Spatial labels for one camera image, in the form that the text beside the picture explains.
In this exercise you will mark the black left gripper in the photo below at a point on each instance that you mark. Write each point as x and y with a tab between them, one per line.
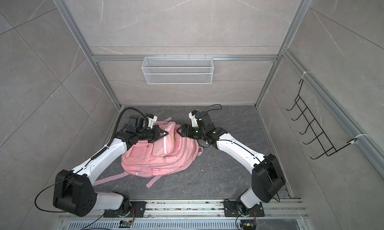
156	134

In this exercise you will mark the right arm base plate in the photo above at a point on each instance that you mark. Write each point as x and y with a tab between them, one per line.
236	209

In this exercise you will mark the white wire mesh basket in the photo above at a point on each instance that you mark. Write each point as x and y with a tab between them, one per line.
178	70

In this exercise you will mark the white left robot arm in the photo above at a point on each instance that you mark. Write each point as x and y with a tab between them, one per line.
74	191

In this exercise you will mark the pink student backpack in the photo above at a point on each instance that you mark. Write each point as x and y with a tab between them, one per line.
166	156

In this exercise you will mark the black wire hook rack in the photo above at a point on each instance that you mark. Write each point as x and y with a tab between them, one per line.
314	126

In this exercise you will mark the aluminium mounting rail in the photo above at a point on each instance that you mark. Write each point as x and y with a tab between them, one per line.
214	209

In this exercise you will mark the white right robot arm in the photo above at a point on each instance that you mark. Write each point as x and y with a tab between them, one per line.
266	171

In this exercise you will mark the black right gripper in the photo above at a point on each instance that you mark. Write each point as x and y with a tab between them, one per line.
186	130

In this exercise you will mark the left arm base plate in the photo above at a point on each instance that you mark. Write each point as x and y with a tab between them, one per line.
127	210

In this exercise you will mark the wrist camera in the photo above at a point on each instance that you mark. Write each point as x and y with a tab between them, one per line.
150	120
195	120

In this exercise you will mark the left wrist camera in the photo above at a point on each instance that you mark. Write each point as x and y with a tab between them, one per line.
150	120

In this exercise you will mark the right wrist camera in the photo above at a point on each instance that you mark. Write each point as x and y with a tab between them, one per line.
195	120

